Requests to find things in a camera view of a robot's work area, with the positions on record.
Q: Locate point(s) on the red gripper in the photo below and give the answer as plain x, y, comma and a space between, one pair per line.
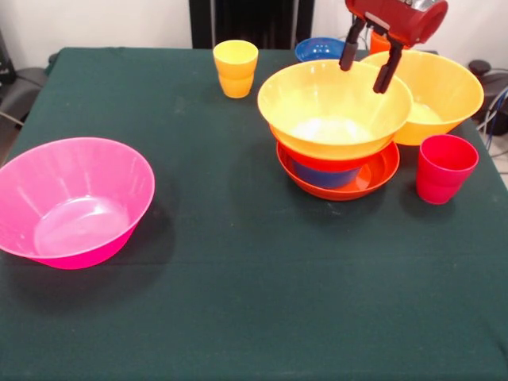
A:
409, 21

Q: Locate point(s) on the large orange plastic bowl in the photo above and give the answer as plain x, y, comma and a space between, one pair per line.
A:
456, 91
317, 103

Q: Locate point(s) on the red plastic bowl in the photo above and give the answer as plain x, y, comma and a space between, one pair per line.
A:
317, 160
381, 174

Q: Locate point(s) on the light blue translucent bowl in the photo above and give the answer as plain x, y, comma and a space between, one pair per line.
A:
325, 178

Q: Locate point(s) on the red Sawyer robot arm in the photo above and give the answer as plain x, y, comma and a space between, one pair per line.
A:
420, 4

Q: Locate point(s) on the orange plastic cup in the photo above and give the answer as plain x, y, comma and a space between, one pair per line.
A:
377, 43

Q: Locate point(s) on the dark blue plastic bowl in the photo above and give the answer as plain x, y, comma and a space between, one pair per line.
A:
317, 49

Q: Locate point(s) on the black chair base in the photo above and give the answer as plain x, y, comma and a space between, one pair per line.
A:
24, 87
480, 66

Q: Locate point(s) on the yellow plastic cup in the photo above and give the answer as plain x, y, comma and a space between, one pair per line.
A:
236, 75

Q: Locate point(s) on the crimson plastic cup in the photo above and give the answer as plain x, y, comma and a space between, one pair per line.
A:
440, 178

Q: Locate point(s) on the dark green tablecloth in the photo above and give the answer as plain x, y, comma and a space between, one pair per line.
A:
254, 297

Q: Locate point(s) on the large pink plastic bowl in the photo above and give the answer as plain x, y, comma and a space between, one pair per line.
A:
79, 178

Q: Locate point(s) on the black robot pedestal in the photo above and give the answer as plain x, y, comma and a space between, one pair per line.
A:
258, 24

